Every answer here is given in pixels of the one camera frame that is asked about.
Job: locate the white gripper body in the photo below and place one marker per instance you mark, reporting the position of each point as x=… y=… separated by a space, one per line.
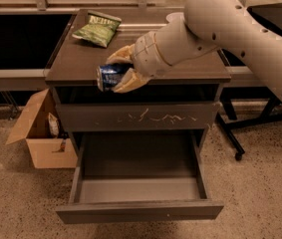
x=147 y=55

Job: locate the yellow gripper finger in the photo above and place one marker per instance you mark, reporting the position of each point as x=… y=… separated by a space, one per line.
x=131 y=80
x=122 y=55

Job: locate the blue pepsi can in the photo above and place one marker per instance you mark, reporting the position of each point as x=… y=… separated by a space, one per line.
x=110 y=75

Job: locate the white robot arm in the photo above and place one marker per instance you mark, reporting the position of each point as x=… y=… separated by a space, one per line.
x=204 y=26

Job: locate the closed scratched top drawer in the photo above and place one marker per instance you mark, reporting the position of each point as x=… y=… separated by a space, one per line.
x=137 y=117

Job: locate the grey drawer cabinet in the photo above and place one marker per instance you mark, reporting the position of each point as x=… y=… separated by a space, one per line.
x=73 y=76

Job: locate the open grey middle drawer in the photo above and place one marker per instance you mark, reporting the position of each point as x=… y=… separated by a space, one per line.
x=139 y=176

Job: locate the green chips bag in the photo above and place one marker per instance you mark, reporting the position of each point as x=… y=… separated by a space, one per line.
x=100 y=28

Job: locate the white ceramic bowl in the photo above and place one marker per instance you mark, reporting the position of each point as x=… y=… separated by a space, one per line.
x=175 y=16

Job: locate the white bag in box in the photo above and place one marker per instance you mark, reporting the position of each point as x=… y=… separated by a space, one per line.
x=53 y=125

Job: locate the open cardboard box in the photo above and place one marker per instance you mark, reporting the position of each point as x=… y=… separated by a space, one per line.
x=33 y=127

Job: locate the metal window railing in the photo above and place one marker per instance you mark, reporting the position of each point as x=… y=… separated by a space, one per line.
x=14 y=78

